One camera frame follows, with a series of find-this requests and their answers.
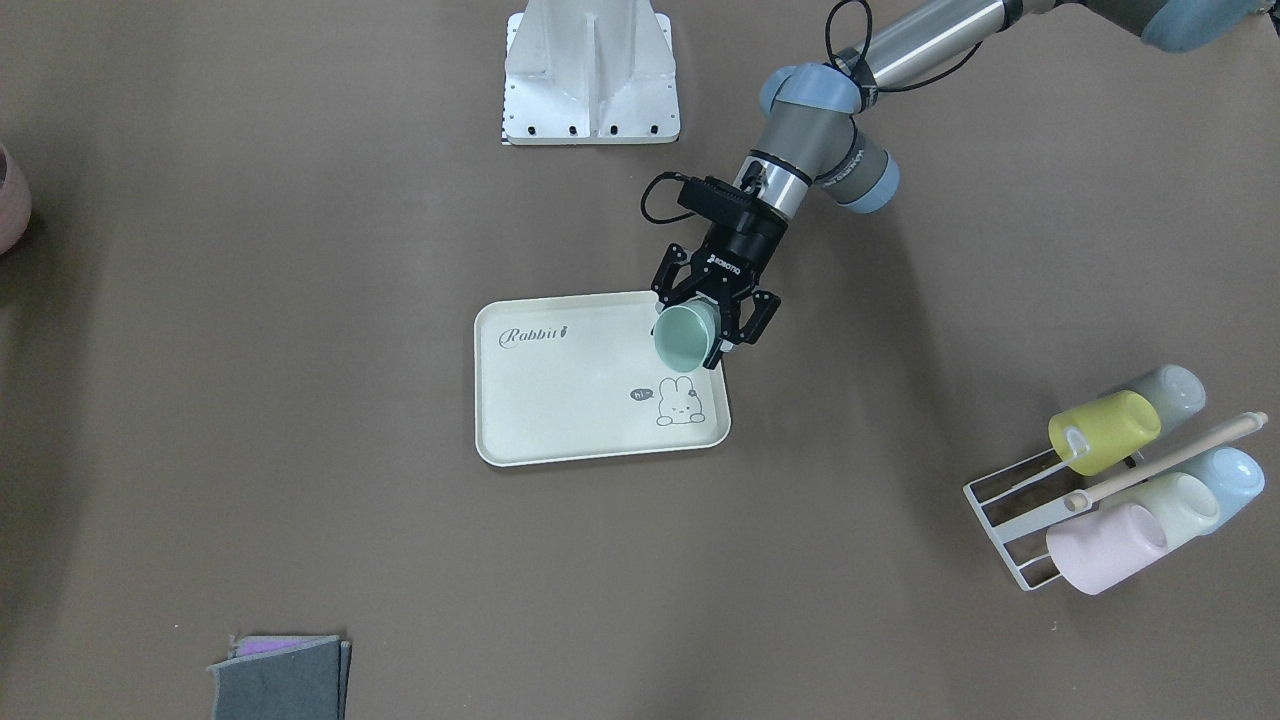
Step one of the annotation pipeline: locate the blue plastic cup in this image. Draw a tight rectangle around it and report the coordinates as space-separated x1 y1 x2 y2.
1175 446 1266 536

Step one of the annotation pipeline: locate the cream plastic cup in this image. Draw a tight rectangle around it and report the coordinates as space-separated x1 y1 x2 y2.
1100 471 1224 551

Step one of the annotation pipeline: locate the green plastic cup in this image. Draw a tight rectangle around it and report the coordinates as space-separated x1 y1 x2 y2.
652 299 721 373

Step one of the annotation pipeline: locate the cream rabbit tray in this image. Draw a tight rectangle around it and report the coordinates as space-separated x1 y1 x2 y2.
474 290 732 468

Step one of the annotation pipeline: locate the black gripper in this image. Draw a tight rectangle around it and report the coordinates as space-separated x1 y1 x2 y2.
652 176 788 369

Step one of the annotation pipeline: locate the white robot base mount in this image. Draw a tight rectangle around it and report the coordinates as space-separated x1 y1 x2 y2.
500 1 682 146

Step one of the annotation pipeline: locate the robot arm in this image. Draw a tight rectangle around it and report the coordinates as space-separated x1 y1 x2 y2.
652 1 1053 373

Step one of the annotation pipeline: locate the white wire cup rack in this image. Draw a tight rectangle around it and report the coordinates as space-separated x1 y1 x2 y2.
963 413 1268 592

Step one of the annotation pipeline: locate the pink plastic cup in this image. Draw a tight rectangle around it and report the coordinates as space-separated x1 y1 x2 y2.
1046 501 1170 594

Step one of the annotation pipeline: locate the yellow plastic cup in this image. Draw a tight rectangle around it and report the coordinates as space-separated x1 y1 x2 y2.
1047 389 1162 477

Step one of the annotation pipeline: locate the grey plastic cup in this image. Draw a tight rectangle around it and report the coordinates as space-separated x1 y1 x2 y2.
1125 364 1207 430

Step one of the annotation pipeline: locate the folded grey cloth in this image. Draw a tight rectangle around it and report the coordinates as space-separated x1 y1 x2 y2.
207 635 352 719

